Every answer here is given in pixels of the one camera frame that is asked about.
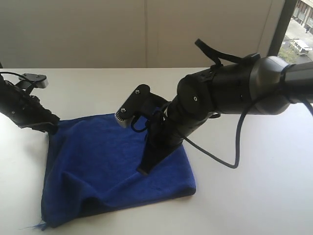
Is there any blue microfiber towel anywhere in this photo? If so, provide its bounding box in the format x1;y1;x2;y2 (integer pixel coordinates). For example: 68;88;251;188
41;114;196;228

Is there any dark window frame post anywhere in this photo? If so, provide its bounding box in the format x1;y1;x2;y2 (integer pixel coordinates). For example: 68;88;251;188
267;0;297;56

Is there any white van outside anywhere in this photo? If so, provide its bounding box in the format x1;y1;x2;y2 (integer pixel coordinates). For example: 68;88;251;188
290;39;313;56

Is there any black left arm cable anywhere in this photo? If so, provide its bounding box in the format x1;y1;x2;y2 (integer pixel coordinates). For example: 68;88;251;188
0;70;24;79

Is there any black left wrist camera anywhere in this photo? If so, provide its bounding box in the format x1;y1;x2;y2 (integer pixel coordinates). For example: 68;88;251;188
17;73;48;89

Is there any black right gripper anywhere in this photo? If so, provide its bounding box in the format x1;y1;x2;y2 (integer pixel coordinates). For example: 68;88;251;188
137;105;213;174

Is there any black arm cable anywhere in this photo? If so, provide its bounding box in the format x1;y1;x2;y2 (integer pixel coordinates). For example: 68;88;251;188
180;38;313;169
0;70;24;79

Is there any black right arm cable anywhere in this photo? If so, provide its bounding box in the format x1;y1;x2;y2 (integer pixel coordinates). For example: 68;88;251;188
180;38;313;169

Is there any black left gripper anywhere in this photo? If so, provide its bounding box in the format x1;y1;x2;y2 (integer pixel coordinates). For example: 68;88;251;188
4;83;60;134

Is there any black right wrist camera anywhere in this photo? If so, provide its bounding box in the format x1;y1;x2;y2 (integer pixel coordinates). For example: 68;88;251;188
115;84;168;128

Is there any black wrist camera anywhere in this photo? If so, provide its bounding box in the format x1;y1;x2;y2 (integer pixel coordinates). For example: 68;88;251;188
115;84;168;128
17;73;48;89

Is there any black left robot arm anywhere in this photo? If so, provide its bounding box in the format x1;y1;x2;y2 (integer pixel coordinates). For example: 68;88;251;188
0;71;60;134

